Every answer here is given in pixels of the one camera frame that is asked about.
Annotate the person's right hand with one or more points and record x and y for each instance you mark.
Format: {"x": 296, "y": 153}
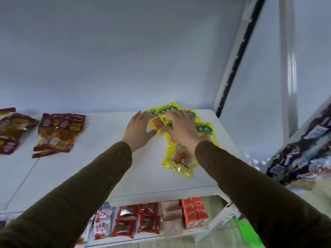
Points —
{"x": 185, "y": 131}

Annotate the person's left hand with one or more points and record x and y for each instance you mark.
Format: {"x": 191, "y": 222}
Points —
{"x": 135, "y": 134}

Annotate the person's right thumb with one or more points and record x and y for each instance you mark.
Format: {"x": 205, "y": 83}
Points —
{"x": 166, "y": 129}

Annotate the person's left thumb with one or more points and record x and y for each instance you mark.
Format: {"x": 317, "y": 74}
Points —
{"x": 152, "y": 133}

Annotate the yellow snack packet green label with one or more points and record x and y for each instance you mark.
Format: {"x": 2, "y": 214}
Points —
{"x": 156, "y": 123}
{"x": 181, "y": 158}
{"x": 206, "y": 130}
{"x": 194, "y": 113}
{"x": 167, "y": 108}

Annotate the person's left forearm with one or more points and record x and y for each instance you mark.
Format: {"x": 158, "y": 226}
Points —
{"x": 77, "y": 198}

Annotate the person's right forearm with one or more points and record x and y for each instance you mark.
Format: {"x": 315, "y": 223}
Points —
{"x": 258, "y": 204}

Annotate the white metal shelf rack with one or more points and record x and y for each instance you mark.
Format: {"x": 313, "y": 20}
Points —
{"x": 103, "y": 162}

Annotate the shiny dark red snack packet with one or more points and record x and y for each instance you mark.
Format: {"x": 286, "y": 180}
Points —
{"x": 149, "y": 224}
{"x": 128, "y": 212}
{"x": 149, "y": 209}
{"x": 124, "y": 228}

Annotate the stack of pale pink packets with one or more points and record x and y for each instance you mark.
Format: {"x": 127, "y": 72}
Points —
{"x": 171, "y": 216}

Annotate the stack of red cartons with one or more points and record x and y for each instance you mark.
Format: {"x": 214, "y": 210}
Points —
{"x": 194, "y": 213}

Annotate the pile of dark red packets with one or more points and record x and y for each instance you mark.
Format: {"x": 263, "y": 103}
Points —
{"x": 13, "y": 129}
{"x": 60, "y": 133}

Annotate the group of white bottle caps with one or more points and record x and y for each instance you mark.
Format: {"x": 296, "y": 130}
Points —
{"x": 256, "y": 162}

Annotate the white shelf upright black slots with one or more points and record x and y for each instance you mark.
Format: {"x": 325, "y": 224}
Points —
{"x": 238, "y": 56}

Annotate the red and white snack packet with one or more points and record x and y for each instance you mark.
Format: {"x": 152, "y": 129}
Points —
{"x": 86, "y": 232}
{"x": 103, "y": 223}

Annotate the green plastic crate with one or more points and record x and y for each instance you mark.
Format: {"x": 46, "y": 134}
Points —
{"x": 249, "y": 233}

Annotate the row of dark purple packets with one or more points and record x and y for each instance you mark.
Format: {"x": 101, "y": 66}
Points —
{"x": 302, "y": 152}

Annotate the white upright post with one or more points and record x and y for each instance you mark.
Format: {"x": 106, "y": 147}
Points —
{"x": 288, "y": 74}

